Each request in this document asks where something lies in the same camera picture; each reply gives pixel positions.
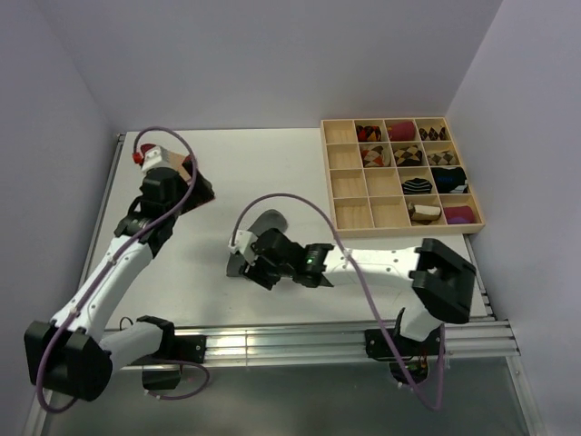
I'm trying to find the black white striped rolled sock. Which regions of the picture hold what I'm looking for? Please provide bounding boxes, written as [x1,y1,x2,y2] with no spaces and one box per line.
[401,177,433,195]

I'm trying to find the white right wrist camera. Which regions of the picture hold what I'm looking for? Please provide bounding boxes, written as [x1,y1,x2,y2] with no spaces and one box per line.
[228,230,257,264]

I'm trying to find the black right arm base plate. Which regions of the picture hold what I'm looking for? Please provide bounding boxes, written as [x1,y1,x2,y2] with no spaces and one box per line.
[364,329,441,384]

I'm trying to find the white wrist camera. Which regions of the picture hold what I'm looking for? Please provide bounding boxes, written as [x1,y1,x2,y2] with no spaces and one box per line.
[228,230,257,264]
[132,144,172,175]

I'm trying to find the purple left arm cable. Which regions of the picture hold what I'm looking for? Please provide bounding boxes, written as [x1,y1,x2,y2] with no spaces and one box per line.
[34,126,211,413]

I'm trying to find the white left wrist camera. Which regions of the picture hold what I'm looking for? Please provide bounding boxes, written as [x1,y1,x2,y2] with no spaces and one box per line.
[132,144,172,175]

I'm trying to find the tan orange argyle sock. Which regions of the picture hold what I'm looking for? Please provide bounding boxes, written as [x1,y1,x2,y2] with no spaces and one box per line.
[359,144,391,168]

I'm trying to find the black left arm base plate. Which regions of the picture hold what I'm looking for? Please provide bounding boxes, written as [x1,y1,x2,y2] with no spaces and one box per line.
[130,334,210,397]

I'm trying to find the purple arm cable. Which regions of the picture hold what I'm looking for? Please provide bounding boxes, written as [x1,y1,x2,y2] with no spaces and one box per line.
[34,126,211,413]
[231,193,448,412]

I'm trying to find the magenta purple rolled sock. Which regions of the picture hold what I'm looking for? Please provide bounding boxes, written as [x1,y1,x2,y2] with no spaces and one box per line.
[444,205,476,225]

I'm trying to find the tan sock with purple stripes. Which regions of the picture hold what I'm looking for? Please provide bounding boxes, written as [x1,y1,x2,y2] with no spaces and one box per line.
[138,143,194,181]

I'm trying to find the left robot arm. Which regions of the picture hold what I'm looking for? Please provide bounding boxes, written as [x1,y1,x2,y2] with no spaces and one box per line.
[24,167,214,411]

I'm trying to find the wooden compartment tray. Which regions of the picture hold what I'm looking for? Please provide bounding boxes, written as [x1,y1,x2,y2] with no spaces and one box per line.
[320,116,485,237]

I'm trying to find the brown tan argyle rolled sock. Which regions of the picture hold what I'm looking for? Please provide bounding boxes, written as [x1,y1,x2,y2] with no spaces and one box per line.
[393,145,423,167]

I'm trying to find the black blue rolled sock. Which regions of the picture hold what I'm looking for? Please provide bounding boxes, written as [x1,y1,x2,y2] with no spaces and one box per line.
[431,167,468,194]

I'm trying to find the beige rolled sock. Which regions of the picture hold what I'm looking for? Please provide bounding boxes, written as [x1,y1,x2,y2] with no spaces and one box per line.
[407,203,441,223]

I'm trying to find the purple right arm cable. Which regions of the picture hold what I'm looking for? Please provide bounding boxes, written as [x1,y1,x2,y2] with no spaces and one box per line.
[231,193,448,412]

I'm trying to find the red orange argyle rolled sock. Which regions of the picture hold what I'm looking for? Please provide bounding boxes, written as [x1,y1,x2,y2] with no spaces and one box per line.
[355,124,382,142]

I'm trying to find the grey brown argyle rolled sock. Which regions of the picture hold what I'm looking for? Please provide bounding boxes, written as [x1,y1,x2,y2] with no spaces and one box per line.
[427,151,458,166]

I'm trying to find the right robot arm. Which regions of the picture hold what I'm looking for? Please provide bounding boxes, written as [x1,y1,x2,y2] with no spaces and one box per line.
[229,229,476,354]

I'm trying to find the brown white argyle rolled sock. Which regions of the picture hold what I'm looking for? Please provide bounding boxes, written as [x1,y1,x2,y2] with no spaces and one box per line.
[419,125,448,142]

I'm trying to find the crimson rolled sock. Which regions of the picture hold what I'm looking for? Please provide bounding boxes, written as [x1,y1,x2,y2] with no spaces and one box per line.
[387,121,416,142]

